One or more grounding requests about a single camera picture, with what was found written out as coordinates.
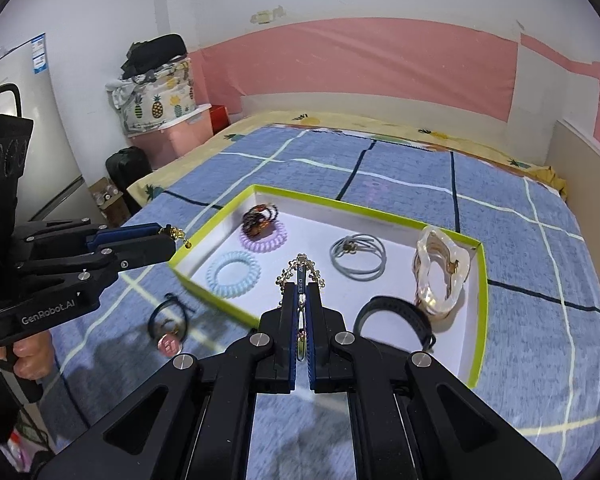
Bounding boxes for silver refrigerator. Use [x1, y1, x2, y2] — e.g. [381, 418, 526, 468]
[0, 34, 105, 224]

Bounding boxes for red small box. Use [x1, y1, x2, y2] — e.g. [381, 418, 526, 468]
[209, 105, 230, 134]

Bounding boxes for black camera box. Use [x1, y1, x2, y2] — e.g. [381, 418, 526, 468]
[0, 114, 33, 260]

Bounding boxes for clear bag with gold jewelry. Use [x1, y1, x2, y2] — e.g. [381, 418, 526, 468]
[413, 226, 471, 321]

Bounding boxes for purple spiral hair tie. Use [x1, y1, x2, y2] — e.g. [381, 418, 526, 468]
[238, 219, 288, 255]

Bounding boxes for blue plaid bed blanket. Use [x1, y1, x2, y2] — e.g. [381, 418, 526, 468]
[40, 126, 600, 479]

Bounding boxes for pineapple print fabric bag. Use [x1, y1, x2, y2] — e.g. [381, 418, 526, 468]
[105, 56, 197, 136]

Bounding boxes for beige bed headboard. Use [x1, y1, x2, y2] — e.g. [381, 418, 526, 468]
[545, 120, 600, 279]

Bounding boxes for light blue spiral hair tie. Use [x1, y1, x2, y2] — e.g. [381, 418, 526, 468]
[206, 250, 260, 302]

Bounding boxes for cardboard box with items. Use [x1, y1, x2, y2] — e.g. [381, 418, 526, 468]
[88, 177, 130, 228]

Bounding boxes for person's left hand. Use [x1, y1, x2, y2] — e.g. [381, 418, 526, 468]
[12, 330, 55, 380]

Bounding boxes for brown tortoise hair tie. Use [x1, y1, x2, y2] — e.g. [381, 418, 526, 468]
[240, 201, 281, 238]

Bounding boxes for green white tray box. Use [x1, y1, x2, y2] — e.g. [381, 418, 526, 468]
[169, 185, 488, 387]

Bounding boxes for black backpack on floor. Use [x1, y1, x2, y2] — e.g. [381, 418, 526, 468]
[105, 145, 152, 216]

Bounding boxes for grey elastic hair ties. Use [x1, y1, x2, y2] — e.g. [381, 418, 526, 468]
[328, 233, 387, 282]

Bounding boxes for pink plastic storage box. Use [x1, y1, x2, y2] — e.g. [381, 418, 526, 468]
[129, 103, 213, 169]

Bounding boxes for black hair tie pink charm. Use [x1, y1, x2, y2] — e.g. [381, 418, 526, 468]
[146, 292, 196, 359]

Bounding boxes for black wristband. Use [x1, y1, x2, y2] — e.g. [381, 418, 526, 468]
[353, 296, 437, 351]

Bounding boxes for rose gold chain bracelet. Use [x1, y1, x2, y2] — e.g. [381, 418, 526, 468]
[275, 252, 327, 361]

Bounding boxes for black bag on top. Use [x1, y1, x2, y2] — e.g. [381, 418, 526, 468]
[121, 34, 187, 79]

